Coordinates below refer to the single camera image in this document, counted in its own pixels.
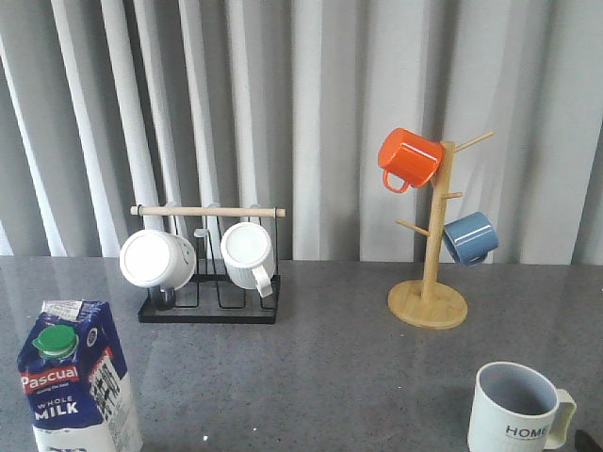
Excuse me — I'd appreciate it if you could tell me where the white mug black handle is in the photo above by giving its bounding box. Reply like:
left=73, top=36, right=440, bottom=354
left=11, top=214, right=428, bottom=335
left=119, top=230, right=197, bottom=310

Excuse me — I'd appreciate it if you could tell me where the white HOME mug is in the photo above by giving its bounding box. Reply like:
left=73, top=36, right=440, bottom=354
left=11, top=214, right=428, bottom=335
left=467, top=362, right=577, bottom=451

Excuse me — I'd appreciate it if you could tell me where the orange enamel mug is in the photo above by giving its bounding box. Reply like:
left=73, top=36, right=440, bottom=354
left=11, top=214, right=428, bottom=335
left=378, top=128, right=444, bottom=193

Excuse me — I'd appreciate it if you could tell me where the blue enamel mug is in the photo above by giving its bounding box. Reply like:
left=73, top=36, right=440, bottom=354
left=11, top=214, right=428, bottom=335
left=443, top=212, right=498, bottom=266

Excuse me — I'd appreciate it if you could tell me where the white ribbed mug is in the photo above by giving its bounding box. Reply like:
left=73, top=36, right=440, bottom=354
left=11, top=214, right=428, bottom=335
left=220, top=222, right=276, bottom=298

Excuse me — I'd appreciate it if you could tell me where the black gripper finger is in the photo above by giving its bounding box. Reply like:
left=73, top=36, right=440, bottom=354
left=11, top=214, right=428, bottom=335
left=574, top=429, right=603, bottom=452

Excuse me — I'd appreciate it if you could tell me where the wooden mug tree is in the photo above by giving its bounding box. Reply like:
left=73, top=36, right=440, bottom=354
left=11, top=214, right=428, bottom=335
left=387, top=131, right=494, bottom=330

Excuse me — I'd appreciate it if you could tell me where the grey white curtain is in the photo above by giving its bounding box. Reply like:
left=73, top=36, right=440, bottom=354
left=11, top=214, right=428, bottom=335
left=1, top=1, right=602, bottom=265

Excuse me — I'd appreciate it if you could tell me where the black wire mug rack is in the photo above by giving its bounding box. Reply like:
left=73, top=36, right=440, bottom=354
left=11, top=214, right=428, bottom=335
left=131, top=204, right=286, bottom=324

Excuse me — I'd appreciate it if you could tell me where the blue Pascual milk carton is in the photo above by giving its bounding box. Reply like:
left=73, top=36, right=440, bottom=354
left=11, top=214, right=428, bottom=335
left=17, top=300, right=143, bottom=451

